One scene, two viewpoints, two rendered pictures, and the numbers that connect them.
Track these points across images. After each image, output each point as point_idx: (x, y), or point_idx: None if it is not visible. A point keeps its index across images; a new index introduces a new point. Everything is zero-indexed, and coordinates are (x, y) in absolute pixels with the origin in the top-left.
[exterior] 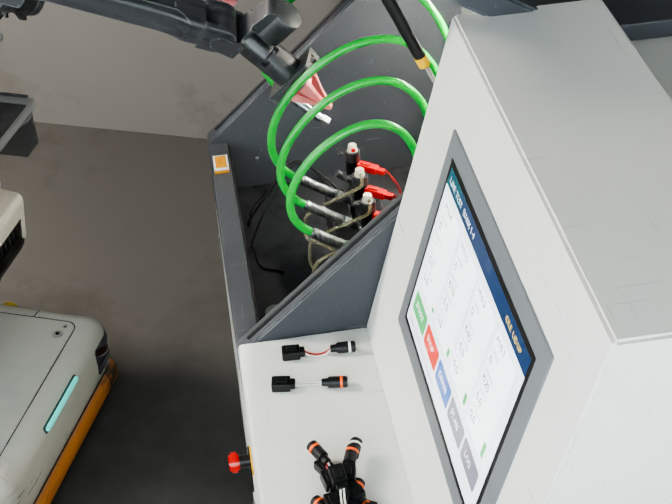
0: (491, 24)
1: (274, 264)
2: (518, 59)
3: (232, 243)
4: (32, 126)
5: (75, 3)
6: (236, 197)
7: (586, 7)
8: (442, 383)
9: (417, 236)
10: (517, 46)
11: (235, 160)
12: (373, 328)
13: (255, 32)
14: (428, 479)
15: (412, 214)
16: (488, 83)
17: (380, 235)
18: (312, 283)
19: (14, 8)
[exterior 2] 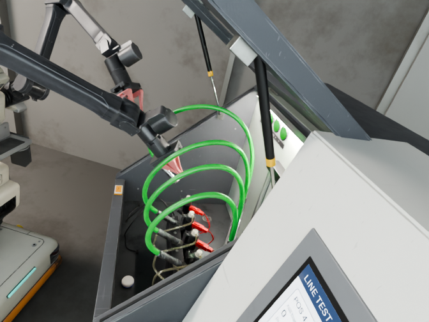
0: (346, 143)
1: (134, 247)
2: (396, 178)
3: (111, 238)
4: (29, 153)
5: (28, 73)
6: (121, 209)
7: (404, 146)
8: None
9: (244, 296)
10: (383, 165)
11: (127, 188)
12: None
13: (149, 123)
14: None
15: (239, 272)
16: (389, 199)
17: (206, 272)
18: (152, 294)
19: (29, 92)
